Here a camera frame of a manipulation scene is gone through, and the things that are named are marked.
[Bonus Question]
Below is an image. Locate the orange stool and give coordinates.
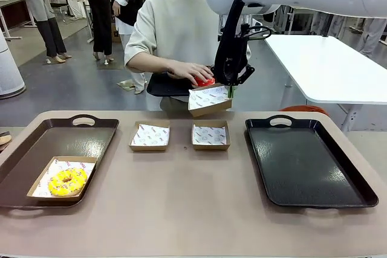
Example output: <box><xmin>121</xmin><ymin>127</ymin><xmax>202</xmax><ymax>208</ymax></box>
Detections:
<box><xmin>278</xmin><ymin>105</ymin><xmax>330</xmax><ymax>117</ymax></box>

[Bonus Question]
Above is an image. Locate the person in pink top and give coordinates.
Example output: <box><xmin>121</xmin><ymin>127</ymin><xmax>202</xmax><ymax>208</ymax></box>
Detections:
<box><xmin>358</xmin><ymin>18</ymin><xmax>387</xmax><ymax>58</ymax></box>

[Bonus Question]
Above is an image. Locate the thick black cable sleeve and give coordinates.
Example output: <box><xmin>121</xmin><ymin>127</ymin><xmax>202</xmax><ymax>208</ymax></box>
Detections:
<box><xmin>213</xmin><ymin>0</ymin><xmax>267</xmax><ymax>71</ymax></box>

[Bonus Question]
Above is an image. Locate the black tray with handles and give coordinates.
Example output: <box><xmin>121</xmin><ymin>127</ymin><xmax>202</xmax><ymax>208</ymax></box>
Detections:
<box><xmin>244</xmin><ymin>115</ymin><xmax>379</xmax><ymax>210</ymax></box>

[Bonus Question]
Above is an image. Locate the person's right hand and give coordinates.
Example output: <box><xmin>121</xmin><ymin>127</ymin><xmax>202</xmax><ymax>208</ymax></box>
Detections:
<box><xmin>167</xmin><ymin>61</ymin><xmax>215</xmax><ymax>86</ymax></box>

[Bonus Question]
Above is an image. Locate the brown tray with handles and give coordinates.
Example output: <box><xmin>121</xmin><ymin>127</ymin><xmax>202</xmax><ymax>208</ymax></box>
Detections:
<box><xmin>0</xmin><ymin>114</ymin><xmax>120</xmax><ymax>210</ymax></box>

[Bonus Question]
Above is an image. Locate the person in black trousers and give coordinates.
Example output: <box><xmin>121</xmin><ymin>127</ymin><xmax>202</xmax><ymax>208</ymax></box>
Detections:
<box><xmin>80</xmin><ymin>0</ymin><xmax>116</xmax><ymax>63</ymax></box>

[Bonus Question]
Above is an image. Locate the white printed liner paper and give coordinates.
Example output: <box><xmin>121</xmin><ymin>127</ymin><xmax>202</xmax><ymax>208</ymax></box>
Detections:
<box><xmin>193</xmin><ymin>124</ymin><xmax>227</xmax><ymax>146</ymax></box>
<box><xmin>131</xmin><ymin>123</ymin><xmax>170</xmax><ymax>147</ymax></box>
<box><xmin>189</xmin><ymin>85</ymin><xmax>229</xmax><ymax>109</ymax></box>
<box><xmin>31</xmin><ymin>160</ymin><xmax>96</xmax><ymax>198</ymax></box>

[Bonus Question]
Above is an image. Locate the person in beige shirt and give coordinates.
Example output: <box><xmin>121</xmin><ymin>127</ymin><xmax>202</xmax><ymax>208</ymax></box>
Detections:
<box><xmin>123</xmin><ymin>0</ymin><xmax>252</xmax><ymax>112</ymax></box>

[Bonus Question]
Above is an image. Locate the dark mannequin base plate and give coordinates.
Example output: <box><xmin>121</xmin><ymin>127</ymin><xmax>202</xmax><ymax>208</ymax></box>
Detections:
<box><xmin>96</xmin><ymin>60</ymin><xmax>126</xmax><ymax>71</ymax></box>

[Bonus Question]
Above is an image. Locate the red glazed donut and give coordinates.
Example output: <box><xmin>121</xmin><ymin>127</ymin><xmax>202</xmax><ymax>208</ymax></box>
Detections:
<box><xmin>193</xmin><ymin>74</ymin><xmax>216</xmax><ymax>88</ymax></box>

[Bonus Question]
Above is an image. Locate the plain black serving tray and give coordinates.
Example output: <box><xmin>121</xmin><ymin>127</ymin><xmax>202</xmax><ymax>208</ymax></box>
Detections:
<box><xmin>146</xmin><ymin>71</ymin><xmax>220</xmax><ymax>99</ymax></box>

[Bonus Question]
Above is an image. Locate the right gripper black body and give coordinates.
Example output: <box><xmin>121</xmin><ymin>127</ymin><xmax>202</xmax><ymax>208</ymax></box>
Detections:
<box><xmin>222</xmin><ymin>33</ymin><xmax>247</xmax><ymax>73</ymax></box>

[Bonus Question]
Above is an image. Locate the white cylindrical machine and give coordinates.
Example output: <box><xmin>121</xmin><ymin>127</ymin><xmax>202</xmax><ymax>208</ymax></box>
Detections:
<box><xmin>0</xmin><ymin>30</ymin><xmax>27</xmax><ymax>99</ymax></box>

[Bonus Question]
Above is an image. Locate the person in white clothes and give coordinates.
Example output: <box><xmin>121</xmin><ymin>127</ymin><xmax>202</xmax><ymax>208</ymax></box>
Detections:
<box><xmin>311</xmin><ymin>13</ymin><xmax>345</xmax><ymax>37</ymax></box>

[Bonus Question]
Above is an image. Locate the thin black camera cable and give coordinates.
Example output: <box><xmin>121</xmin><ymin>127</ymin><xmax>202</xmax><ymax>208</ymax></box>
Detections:
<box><xmin>241</xmin><ymin>24</ymin><xmax>273</xmax><ymax>41</ymax></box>

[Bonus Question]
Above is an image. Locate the large white table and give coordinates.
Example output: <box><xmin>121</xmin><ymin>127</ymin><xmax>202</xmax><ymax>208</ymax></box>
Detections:
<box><xmin>264</xmin><ymin>34</ymin><xmax>387</xmax><ymax>134</ymax></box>

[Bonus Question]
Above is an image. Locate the yellow sprinkled donut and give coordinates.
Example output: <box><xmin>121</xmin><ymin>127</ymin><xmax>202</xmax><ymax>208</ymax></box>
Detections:
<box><xmin>47</xmin><ymin>167</ymin><xmax>88</xmax><ymax>198</ymax></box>

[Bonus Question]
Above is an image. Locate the flat cardboard sheet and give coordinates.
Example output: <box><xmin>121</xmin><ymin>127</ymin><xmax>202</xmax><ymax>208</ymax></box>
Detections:
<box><xmin>117</xmin><ymin>79</ymin><xmax>137</xmax><ymax>91</ymax></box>

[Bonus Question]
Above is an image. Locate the brown paper food box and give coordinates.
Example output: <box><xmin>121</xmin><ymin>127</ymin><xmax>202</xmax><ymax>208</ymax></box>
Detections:
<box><xmin>192</xmin><ymin>120</ymin><xmax>232</xmax><ymax>152</ymax></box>
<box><xmin>26</xmin><ymin>155</ymin><xmax>99</xmax><ymax>203</ymax></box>
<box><xmin>128</xmin><ymin>120</ymin><xmax>171</xmax><ymax>153</ymax></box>
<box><xmin>187</xmin><ymin>83</ymin><xmax>233</xmax><ymax>118</ymax></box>

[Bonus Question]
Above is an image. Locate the person's right forearm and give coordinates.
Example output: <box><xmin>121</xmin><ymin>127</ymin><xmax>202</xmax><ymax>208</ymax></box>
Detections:
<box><xmin>125</xmin><ymin>54</ymin><xmax>182</xmax><ymax>74</ymax></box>

